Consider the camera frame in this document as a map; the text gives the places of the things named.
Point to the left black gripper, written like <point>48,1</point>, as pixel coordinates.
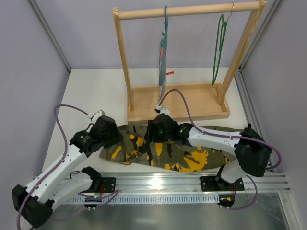
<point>113,135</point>

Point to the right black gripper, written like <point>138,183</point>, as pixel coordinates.
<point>153,134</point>

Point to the camouflage yellow green trousers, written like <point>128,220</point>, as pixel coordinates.
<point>135,148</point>

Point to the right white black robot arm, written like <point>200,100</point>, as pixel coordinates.
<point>251,151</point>

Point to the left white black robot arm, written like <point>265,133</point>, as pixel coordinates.
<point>37,201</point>

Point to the blue plastic hanger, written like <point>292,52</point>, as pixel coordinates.
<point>163,50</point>

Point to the patterned folded garment on hanger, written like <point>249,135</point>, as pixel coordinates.
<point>162,90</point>

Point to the wooden clothes rack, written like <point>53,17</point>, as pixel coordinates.
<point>205,102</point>

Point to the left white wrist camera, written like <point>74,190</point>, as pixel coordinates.
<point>93,116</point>

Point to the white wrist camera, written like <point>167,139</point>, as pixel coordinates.
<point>162,110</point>
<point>93,116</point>

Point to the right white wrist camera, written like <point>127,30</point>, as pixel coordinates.
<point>162,110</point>

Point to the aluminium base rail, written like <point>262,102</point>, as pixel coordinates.
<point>185,183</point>

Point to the slotted grey cable duct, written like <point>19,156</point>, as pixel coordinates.
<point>148,199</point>

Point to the green wire hanger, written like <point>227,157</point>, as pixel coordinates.
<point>221,32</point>

